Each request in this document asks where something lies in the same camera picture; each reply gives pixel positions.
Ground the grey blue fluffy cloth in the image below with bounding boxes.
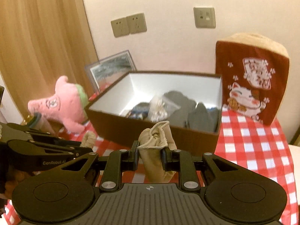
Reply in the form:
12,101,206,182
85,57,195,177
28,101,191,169
163,91,220,133

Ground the striped knitted sock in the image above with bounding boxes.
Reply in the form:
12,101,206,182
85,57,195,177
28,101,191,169
126,102,150,120

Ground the bag of cotton swabs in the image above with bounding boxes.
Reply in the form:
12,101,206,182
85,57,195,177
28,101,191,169
147,95,181,122

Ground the person's left hand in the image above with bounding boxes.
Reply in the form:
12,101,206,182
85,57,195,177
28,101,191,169
1,165,33,200

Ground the pink starfish plush toy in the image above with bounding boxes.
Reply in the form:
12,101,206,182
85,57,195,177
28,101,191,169
27,76,89,134

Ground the brown cardboard storage box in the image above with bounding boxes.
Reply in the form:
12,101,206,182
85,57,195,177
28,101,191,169
85,71,222,155

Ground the red white checkered tablecloth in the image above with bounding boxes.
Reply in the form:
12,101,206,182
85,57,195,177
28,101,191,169
1,109,299,224

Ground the orange curtain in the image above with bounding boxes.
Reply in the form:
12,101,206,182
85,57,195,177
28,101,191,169
1,0,98,116

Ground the red lucky cat cushion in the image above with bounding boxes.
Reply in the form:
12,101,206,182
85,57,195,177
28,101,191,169
215,33,289,125

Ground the cream wooden chair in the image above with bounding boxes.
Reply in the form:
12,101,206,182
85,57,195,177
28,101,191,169
288,145,300,205

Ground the clear acrylic picture frame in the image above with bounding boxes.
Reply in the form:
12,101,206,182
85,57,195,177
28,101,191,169
84,50,137,93

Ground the left double wall socket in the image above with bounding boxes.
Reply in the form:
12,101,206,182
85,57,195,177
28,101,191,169
111,17,130,38

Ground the double wall socket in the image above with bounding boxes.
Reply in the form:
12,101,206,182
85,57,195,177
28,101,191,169
126,13,147,34
111,17,130,38

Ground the right double wall socket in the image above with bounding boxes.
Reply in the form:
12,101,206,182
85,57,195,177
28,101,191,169
126,13,147,34

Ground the wall data port plate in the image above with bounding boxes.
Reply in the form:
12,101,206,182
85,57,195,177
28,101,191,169
193,7,216,29

